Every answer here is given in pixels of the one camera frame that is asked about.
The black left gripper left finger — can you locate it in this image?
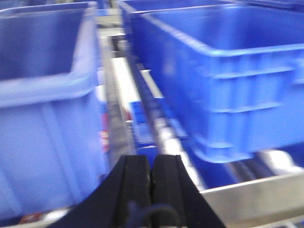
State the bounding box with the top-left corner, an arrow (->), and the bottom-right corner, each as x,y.
50,155 -> 151,228

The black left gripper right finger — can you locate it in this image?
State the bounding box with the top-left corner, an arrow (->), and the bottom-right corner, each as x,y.
152,155 -> 225,228

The large blue bin right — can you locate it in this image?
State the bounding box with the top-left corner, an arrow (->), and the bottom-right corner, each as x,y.
0,2 -> 107,220

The metal roller shelf rack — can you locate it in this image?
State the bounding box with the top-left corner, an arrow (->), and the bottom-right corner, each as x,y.
97,9 -> 304,228

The large blue crate left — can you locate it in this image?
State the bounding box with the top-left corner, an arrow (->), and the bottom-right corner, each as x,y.
118,0 -> 304,162

